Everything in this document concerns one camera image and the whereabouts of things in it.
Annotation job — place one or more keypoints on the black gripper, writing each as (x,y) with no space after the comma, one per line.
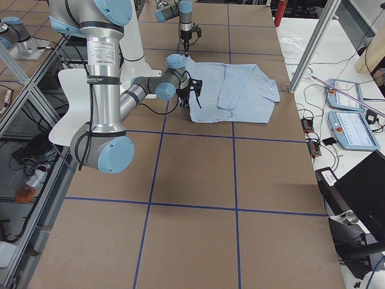
(186,35)
(183,92)

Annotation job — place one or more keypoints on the light blue button-up shirt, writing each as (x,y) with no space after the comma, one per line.
(231,93)

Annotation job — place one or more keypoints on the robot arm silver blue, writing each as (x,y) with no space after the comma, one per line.
(113,81)
(184,11)

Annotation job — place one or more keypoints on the red cylinder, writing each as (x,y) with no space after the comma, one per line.
(280,12)

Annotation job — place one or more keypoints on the clear plastic bag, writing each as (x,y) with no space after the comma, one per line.
(292,46)

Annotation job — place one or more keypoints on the white moulded chair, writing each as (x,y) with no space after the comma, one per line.
(75,87)

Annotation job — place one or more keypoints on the black orange connector box far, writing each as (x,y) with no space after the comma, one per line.
(307,125)

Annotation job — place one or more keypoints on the black orange connector box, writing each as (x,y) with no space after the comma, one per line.
(307,125)
(314,148)

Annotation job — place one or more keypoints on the black orange connector box near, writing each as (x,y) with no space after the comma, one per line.
(314,148)

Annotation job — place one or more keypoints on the pink rod green tip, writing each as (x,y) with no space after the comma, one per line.
(348,96)

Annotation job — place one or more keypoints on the blue teach pendant near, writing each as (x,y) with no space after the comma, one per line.
(352,131)

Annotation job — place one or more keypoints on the orange device on floor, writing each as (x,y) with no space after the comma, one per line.
(25,194)

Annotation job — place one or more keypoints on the black laptop computer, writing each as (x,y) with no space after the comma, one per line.
(357,201)

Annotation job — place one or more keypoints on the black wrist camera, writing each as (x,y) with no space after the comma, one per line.
(196,29)
(195,85)

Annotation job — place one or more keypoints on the aluminium frame post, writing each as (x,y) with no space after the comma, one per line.
(320,29)

